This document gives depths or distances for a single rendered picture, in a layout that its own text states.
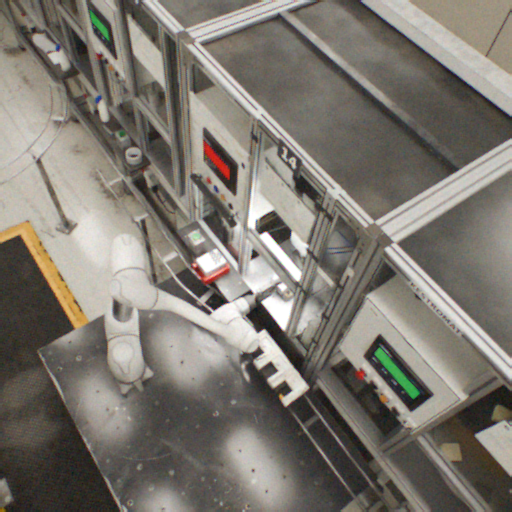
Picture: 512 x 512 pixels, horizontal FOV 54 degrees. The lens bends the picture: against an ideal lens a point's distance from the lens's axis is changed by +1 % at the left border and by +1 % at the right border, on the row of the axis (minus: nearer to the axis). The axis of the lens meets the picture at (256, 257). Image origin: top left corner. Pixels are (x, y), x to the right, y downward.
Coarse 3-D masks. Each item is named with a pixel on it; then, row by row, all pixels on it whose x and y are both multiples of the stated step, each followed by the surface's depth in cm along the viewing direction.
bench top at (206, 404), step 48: (192, 288) 286; (96, 336) 267; (144, 336) 269; (192, 336) 271; (96, 384) 254; (144, 384) 255; (192, 384) 257; (240, 384) 259; (96, 432) 242; (144, 432) 243; (192, 432) 245; (240, 432) 246; (288, 432) 248; (336, 432) 250; (144, 480) 232; (192, 480) 233; (240, 480) 235; (288, 480) 236; (336, 480) 238
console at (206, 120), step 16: (192, 96) 204; (192, 112) 212; (208, 112) 199; (192, 128) 221; (208, 128) 206; (224, 128) 195; (224, 144) 201; (240, 144) 192; (240, 160) 196; (208, 176) 232; (240, 176) 203; (224, 192) 226; (240, 192) 211; (240, 208) 219
